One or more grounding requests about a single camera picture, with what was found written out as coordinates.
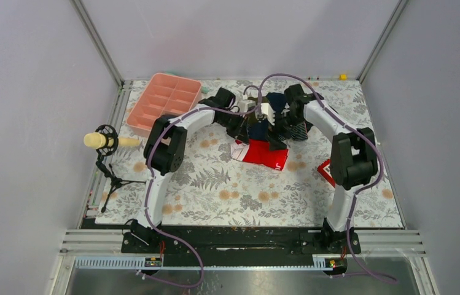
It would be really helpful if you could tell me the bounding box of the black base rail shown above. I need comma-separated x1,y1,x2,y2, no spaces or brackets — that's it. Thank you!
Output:
121,224,361,267

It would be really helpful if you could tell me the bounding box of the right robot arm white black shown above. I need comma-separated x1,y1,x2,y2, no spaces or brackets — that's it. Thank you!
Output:
266,84,383,254

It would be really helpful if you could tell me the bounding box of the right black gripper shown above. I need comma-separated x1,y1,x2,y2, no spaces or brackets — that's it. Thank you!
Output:
265,110,304,153

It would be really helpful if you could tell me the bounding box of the microphone with foam cover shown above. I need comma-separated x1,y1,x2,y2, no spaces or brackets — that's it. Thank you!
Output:
84,124,145,213

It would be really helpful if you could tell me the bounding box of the red underwear white trim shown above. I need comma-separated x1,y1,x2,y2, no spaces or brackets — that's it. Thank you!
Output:
230,140,289,171

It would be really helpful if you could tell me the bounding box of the pink divided organizer tray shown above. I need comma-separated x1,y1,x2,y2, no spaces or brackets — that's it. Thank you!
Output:
127,73,201,138

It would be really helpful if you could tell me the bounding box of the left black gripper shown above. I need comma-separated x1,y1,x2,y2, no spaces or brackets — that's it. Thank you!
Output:
217,112,250,145

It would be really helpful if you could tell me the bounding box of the floral patterned table mat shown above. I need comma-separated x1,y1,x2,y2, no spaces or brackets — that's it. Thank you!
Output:
95,81,404,228

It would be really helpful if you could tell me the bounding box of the red white grid block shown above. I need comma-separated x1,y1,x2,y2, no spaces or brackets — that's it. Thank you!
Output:
317,159,336,187

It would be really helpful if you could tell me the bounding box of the navy blue underwear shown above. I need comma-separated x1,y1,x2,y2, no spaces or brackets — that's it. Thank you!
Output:
248,92,287,141

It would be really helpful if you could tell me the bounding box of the striped grey underwear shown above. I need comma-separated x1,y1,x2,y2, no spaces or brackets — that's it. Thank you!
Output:
289,122,308,141

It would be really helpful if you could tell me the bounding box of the olive green underwear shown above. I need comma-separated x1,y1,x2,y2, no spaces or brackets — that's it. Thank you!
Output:
247,113,261,128

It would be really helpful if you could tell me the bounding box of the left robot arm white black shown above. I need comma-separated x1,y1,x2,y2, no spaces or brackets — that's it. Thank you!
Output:
136,88,257,253

